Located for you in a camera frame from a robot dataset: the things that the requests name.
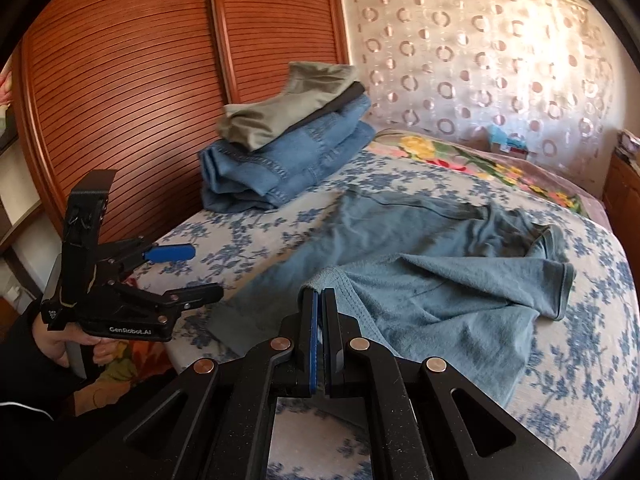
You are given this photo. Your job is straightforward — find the wooden cabinet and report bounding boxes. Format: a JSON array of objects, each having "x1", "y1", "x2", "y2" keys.
[{"x1": 602, "y1": 152, "x2": 640, "y2": 222}]

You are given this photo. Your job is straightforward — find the blue box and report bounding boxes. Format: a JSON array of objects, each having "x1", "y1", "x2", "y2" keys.
[{"x1": 487, "y1": 125, "x2": 532, "y2": 157}]

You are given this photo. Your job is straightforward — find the person's left forearm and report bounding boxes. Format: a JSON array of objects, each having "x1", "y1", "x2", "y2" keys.
[{"x1": 0, "y1": 301, "x2": 76, "y2": 423}]

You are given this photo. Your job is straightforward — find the clutter on cabinet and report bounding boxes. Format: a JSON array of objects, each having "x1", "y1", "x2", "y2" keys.
[{"x1": 617, "y1": 130, "x2": 640, "y2": 162}]

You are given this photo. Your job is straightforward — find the colourful floral blanket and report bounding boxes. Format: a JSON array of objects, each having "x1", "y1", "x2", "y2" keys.
[{"x1": 365, "y1": 129, "x2": 609, "y2": 221}]

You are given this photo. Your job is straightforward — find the white shelf unit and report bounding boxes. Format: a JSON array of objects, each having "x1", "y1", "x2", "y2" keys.
[{"x1": 0, "y1": 110, "x2": 64, "y2": 307}]

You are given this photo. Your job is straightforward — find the folded blue jeans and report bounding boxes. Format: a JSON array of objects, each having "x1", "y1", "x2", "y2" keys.
[
  {"x1": 202, "y1": 122, "x2": 377, "y2": 214},
  {"x1": 199, "y1": 95, "x2": 372, "y2": 197}
]

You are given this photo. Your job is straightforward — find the folded black garment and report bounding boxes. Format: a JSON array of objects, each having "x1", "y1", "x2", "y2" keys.
[{"x1": 285, "y1": 82, "x2": 367, "y2": 134}]

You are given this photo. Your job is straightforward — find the person's left hand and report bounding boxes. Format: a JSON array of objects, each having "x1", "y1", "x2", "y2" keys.
[{"x1": 32, "y1": 315, "x2": 109, "y2": 368}]

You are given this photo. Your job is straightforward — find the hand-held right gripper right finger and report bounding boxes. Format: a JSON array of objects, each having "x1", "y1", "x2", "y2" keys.
[{"x1": 323, "y1": 287, "x2": 582, "y2": 480}]

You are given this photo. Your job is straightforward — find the wooden slatted wardrobe door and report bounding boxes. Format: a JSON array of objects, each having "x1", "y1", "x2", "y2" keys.
[
  {"x1": 12, "y1": 0, "x2": 237, "y2": 242},
  {"x1": 209, "y1": 0, "x2": 351, "y2": 107}
]

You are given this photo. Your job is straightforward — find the folded olive pants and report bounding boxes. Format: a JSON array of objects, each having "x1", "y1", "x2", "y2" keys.
[{"x1": 217, "y1": 61, "x2": 362, "y2": 151}]

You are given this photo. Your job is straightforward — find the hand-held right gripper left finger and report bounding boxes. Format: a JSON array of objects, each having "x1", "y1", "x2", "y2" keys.
[{"x1": 65, "y1": 287, "x2": 321, "y2": 480}]

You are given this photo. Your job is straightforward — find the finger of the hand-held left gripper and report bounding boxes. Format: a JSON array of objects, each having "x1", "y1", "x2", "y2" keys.
[
  {"x1": 107, "y1": 282, "x2": 225, "y2": 322},
  {"x1": 99, "y1": 237, "x2": 196, "y2": 274}
]

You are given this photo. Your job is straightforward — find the circle-patterned sheer curtain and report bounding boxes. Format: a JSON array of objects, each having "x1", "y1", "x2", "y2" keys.
[{"x1": 340, "y1": 0, "x2": 620, "y2": 202}]

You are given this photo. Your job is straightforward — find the blue-grey pants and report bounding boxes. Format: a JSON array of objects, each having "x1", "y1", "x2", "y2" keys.
[{"x1": 207, "y1": 185, "x2": 577, "y2": 409}]

